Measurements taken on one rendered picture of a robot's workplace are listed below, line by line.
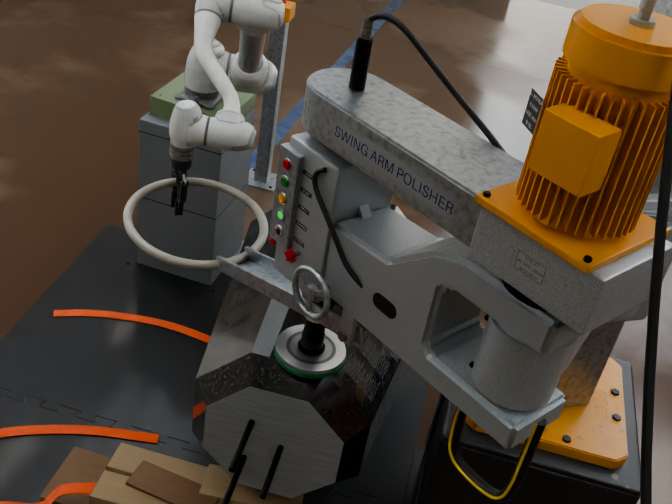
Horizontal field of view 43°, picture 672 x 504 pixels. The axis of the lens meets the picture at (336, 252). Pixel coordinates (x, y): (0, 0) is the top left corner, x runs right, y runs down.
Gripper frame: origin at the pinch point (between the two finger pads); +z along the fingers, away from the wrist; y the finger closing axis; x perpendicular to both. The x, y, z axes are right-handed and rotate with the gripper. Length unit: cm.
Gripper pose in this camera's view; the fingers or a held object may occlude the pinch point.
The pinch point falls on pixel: (177, 203)
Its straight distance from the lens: 314.6
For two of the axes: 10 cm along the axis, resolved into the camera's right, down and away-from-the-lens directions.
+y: 4.0, 6.2, -6.8
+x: 8.9, -1.1, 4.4
